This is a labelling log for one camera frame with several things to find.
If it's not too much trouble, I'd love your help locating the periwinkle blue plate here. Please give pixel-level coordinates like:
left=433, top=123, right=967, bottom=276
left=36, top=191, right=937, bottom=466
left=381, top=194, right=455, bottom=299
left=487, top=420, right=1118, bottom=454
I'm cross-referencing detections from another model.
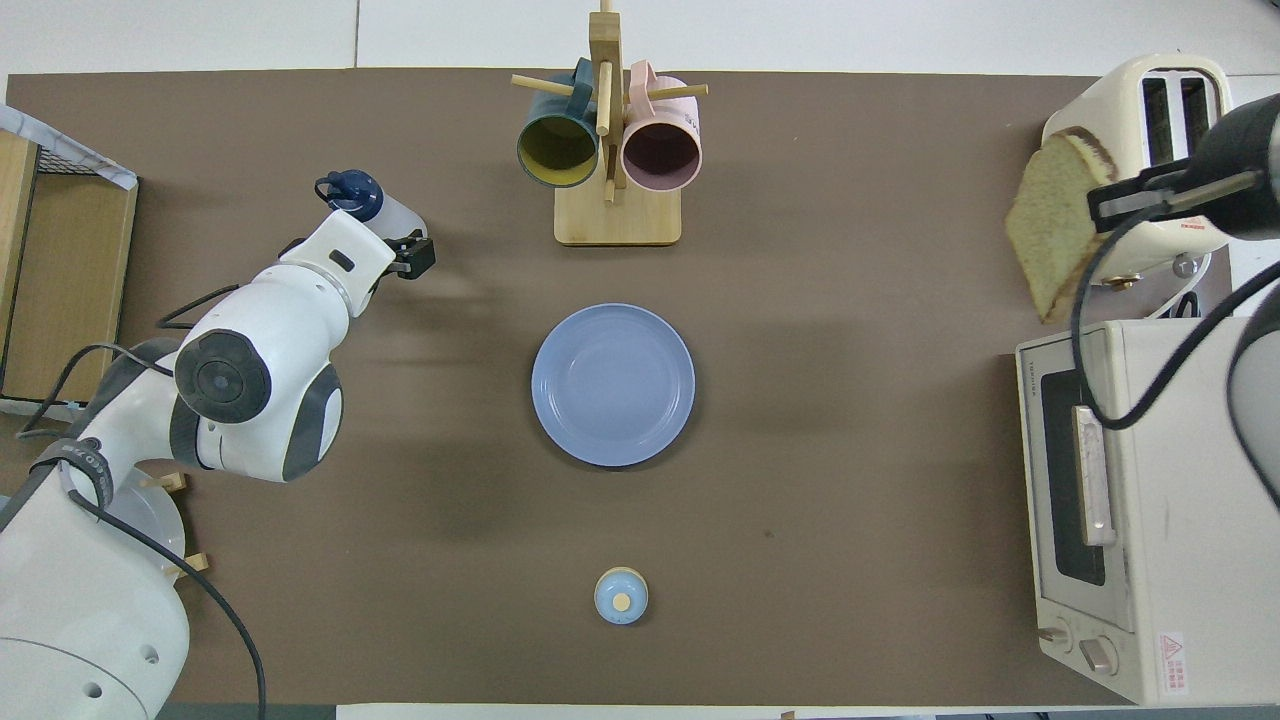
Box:
left=531, top=303, right=696, bottom=468

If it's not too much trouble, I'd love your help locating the white toaster oven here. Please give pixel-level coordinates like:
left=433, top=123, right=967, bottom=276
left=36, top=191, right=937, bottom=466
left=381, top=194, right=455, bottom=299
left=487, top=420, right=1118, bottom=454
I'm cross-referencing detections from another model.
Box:
left=1015, top=318, right=1280, bottom=705

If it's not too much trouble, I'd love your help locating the brown table mat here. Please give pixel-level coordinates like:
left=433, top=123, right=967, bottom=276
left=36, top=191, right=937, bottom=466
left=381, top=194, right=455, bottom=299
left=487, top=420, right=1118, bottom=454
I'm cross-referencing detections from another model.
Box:
left=0, top=68, right=1233, bottom=707

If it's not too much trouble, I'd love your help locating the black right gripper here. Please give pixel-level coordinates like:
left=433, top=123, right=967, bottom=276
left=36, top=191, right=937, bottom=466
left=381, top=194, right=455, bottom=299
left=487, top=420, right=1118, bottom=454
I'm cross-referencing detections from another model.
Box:
left=1088, top=95, right=1280, bottom=239

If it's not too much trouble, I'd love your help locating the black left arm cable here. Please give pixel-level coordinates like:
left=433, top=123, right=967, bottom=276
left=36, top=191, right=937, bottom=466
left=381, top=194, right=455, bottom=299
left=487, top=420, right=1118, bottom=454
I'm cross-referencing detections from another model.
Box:
left=0, top=285, right=269, bottom=720

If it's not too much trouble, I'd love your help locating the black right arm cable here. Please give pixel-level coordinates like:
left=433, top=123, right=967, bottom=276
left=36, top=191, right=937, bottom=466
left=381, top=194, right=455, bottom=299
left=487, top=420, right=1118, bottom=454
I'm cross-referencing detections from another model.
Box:
left=1070, top=170, right=1280, bottom=433

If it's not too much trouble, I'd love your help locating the squeeze bottle with navy cap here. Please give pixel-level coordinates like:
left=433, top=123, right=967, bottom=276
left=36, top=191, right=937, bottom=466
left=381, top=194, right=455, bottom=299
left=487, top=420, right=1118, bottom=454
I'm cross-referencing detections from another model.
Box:
left=315, top=169, right=429, bottom=251

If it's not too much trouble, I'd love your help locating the toasted bread slice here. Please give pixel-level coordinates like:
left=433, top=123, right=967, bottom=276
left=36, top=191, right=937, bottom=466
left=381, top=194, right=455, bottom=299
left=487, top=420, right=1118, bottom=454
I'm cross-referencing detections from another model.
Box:
left=1005, top=128, right=1119, bottom=325

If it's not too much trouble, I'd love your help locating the white paper sheet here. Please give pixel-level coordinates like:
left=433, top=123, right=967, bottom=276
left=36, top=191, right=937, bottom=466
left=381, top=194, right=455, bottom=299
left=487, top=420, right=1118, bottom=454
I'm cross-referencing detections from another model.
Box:
left=0, top=397, right=101, bottom=427

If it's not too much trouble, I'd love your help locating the pale grey plate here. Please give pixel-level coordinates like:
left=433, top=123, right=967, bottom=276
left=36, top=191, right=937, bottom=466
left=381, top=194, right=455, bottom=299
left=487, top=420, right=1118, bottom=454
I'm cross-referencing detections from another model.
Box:
left=100, top=478, right=187, bottom=591

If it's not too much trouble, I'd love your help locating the wooden mug tree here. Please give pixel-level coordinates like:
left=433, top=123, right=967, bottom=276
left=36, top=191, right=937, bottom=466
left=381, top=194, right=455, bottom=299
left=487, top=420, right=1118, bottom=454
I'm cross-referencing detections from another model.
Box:
left=511, top=0, right=709, bottom=247

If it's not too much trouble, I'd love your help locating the dark teal mug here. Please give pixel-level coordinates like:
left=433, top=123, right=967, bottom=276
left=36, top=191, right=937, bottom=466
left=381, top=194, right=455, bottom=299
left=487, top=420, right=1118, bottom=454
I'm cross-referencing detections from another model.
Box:
left=516, top=57, right=601, bottom=189

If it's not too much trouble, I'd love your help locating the wooden shelf with wire basket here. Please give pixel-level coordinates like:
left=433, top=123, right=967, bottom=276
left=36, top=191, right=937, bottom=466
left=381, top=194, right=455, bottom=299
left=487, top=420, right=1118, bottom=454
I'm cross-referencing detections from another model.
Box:
left=0, top=130, right=139, bottom=406

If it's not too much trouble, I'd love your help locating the wooden plate rack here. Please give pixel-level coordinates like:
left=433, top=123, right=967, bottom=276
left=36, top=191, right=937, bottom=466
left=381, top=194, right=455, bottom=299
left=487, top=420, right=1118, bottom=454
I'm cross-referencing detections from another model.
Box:
left=140, top=472, right=210, bottom=578

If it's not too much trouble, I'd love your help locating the cream toaster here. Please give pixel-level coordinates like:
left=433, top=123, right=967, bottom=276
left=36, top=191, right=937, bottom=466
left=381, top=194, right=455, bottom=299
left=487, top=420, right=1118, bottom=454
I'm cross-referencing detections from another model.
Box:
left=1041, top=54, right=1244, bottom=287

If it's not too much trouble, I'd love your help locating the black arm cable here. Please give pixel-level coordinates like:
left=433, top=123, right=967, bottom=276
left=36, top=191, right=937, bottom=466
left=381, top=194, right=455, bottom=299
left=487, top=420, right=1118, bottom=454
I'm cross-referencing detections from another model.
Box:
left=1070, top=170, right=1280, bottom=433
left=0, top=285, right=269, bottom=720

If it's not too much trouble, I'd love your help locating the pink mug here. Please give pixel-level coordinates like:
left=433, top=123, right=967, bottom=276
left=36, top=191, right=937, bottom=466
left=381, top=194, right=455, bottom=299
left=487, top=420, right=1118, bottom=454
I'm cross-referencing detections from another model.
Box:
left=621, top=60, right=704, bottom=194

